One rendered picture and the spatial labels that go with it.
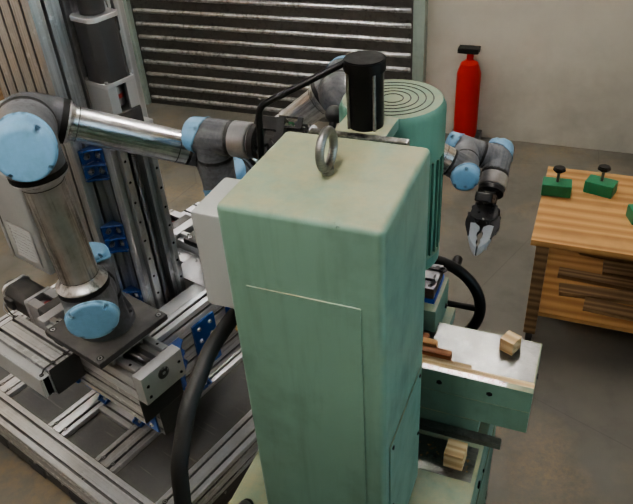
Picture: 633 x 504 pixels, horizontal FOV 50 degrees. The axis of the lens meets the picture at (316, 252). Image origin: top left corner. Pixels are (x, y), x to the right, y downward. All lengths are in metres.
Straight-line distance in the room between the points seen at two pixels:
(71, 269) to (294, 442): 0.67
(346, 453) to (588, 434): 1.66
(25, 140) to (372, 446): 0.83
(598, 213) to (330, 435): 1.90
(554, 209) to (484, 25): 1.73
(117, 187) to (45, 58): 0.35
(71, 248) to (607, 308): 2.03
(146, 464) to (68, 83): 1.19
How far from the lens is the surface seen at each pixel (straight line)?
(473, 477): 1.43
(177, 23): 4.94
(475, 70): 4.15
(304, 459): 1.12
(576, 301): 2.87
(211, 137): 1.41
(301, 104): 1.95
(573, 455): 2.56
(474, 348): 1.53
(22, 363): 1.96
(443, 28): 4.26
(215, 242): 0.93
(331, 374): 0.94
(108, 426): 2.43
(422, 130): 1.08
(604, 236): 2.63
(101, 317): 1.58
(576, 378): 2.81
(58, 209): 1.46
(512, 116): 4.37
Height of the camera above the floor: 1.95
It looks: 35 degrees down
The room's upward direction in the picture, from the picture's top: 4 degrees counter-clockwise
